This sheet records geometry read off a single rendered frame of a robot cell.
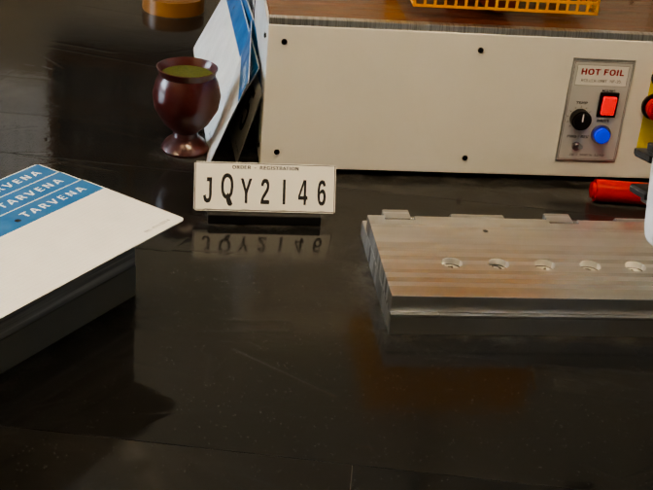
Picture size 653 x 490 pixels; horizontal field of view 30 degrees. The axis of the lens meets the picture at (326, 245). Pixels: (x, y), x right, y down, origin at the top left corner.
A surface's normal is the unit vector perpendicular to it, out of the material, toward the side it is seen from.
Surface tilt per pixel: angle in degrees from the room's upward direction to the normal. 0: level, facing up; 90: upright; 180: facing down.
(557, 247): 0
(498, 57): 90
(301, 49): 90
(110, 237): 0
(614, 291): 0
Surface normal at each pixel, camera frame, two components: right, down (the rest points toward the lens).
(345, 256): 0.08, -0.88
